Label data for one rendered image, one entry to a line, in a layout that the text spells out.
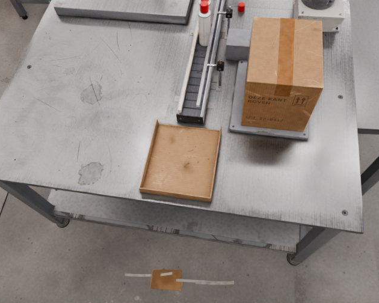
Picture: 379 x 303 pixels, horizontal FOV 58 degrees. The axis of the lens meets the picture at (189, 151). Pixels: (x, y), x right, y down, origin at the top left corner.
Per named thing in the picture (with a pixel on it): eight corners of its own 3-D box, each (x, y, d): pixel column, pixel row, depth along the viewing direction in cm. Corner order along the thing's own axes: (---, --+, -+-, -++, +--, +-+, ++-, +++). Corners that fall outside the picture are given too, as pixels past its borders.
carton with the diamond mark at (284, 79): (246, 67, 147) (253, 15, 123) (304, 71, 144) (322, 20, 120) (240, 125, 133) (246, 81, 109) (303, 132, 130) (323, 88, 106)
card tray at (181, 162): (157, 123, 138) (156, 118, 135) (221, 130, 135) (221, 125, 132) (140, 192, 125) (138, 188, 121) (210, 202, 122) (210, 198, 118)
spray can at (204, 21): (200, 38, 152) (198, -2, 134) (212, 38, 152) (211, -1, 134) (198, 46, 150) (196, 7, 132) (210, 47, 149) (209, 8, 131)
